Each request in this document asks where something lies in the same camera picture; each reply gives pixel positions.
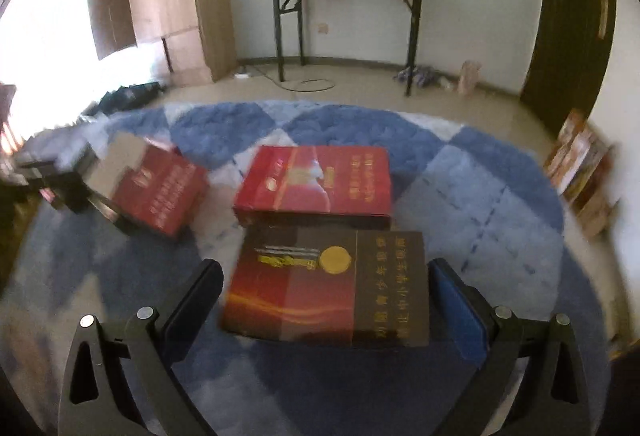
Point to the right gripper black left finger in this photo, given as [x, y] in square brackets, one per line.
[96, 398]

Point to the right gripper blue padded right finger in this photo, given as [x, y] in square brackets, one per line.
[552, 397]

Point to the dark red gold cigarette carton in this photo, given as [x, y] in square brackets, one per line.
[337, 287]

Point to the red cigarette box with silver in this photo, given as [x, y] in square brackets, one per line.
[148, 183]

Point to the open black suitcase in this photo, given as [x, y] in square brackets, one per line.
[124, 99]

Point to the blue white checkered blanket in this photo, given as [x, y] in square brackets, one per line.
[480, 204]

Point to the wooden wardrobe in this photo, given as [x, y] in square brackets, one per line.
[165, 0]

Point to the brown paper bag on floor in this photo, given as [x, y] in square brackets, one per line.
[469, 77]

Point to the blue cloth on floor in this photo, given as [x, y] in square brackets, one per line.
[422, 76]

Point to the dark brown door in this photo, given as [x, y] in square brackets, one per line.
[570, 58]

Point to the colourful cardboard boxes by wall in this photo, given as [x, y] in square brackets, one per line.
[578, 168]

